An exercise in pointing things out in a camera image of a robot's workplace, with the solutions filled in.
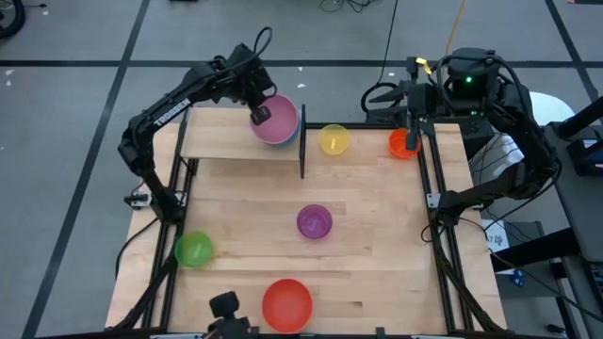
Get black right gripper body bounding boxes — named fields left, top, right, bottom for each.
left=403, top=82, right=442, bottom=126

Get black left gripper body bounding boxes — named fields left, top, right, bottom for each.
left=230, top=42, right=277, bottom=109

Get small translucent orange bowl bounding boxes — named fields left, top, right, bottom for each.
left=387, top=127, right=423, bottom=160

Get pink plastic bowl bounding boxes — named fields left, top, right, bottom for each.
left=250, top=92, right=302, bottom=146

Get teal plastic bowl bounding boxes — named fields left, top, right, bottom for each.
left=266, top=120, right=302, bottom=148

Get small translucent yellow bowl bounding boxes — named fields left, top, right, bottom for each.
left=318, top=123, right=352, bottom=157

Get small translucent purple bowl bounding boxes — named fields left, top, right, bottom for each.
left=296, top=203, right=334, bottom=240

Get small translucent green bowl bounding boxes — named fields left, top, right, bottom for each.
left=173, top=230, right=215, bottom=269

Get red plastic bowl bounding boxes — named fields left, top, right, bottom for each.
left=261, top=278, right=314, bottom=334

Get black aluminium crossbar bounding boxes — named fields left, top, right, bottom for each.
left=305, top=121, right=420, bottom=131
left=37, top=331, right=566, bottom=339

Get white chair seat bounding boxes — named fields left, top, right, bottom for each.
left=470, top=91, right=577, bottom=185

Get white paper sheet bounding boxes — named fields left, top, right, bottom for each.
left=481, top=218, right=511, bottom=275

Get black bar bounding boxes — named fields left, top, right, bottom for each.
left=555, top=96, right=603, bottom=140

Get black desk device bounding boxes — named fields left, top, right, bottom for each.
left=566, top=136, right=603, bottom=176

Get gray side desk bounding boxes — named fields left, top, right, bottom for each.
left=534, top=120, right=603, bottom=339

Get gray and black office chair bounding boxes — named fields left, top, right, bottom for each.
left=205, top=290, right=258, bottom=339

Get black wheel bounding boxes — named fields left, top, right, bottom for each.
left=0, top=0, right=26, bottom=40

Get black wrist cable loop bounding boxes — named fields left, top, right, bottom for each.
left=253, top=25, right=274, bottom=60

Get long black looped cable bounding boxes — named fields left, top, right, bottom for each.
left=360, top=0, right=401, bottom=114

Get yellow power cable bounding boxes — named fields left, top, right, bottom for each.
left=445, top=0, right=467, bottom=56

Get tangled black cables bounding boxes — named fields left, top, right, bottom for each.
left=319, top=0, right=378, bottom=14

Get black aluminium frame rail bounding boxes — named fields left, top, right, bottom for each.
left=112, top=107, right=199, bottom=331
left=416, top=121, right=508, bottom=333

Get black base cable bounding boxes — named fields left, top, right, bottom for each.
left=114, top=217, right=161, bottom=280

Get black trailing cable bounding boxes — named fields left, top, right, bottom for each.
left=459, top=218, right=603, bottom=324

